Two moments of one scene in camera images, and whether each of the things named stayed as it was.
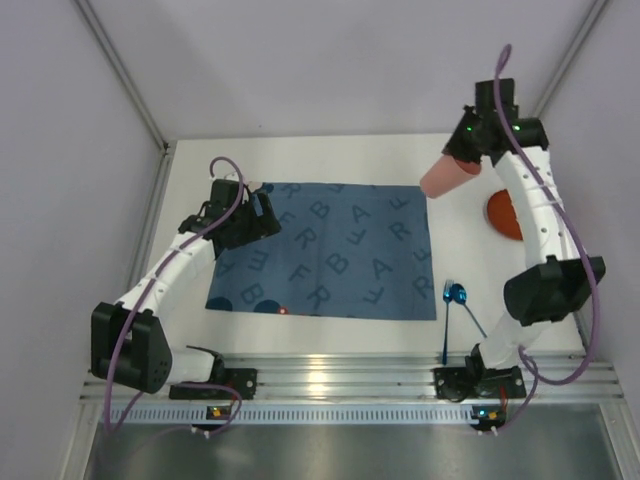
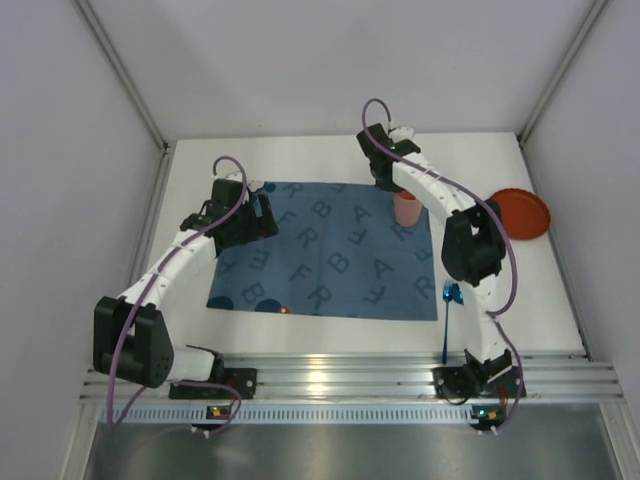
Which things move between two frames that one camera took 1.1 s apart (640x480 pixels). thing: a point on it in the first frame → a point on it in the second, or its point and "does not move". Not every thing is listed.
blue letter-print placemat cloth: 359,250 does not move
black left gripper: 265,216 does not move
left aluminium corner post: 136,94 does not move
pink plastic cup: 446,172 → 407,208
